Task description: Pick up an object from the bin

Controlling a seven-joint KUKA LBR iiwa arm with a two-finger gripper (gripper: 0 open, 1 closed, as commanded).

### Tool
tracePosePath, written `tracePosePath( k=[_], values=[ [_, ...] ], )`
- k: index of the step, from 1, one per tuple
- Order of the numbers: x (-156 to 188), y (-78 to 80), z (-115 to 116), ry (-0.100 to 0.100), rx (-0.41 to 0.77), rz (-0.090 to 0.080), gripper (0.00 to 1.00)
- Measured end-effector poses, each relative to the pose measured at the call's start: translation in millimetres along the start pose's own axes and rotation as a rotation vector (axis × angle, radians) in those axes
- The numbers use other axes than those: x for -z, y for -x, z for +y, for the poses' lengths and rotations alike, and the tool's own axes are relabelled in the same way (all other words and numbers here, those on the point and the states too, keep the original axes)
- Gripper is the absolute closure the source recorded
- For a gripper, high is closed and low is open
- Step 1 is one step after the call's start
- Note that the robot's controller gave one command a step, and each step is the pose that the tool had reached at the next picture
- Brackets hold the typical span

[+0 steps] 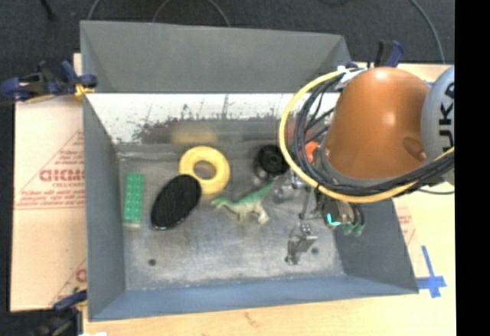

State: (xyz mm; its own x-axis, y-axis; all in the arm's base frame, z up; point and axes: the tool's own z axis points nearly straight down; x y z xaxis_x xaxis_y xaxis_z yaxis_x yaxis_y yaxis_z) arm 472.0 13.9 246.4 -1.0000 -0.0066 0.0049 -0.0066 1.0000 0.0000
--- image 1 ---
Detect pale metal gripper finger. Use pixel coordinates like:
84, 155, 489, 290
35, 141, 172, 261
285, 223, 319, 266
272, 172, 308, 205

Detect black ribbed round wheel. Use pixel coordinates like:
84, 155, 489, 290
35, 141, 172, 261
253, 144, 289, 178

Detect green toy dinosaur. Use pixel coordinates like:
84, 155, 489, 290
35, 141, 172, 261
210, 179, 276, 225

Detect grey metal bin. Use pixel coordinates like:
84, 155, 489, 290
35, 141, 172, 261
79, 19, 420, 322

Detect black oval brush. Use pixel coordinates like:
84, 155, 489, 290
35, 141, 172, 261
149, 174, 203, 231

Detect green studded flat block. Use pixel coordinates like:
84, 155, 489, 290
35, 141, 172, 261
122, 172, 145, 228

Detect brown cardboard board, red print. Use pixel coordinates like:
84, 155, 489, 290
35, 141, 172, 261
9, 53, 418, 313

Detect yellow ring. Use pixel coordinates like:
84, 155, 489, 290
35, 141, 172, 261
178, 145, 231, 196

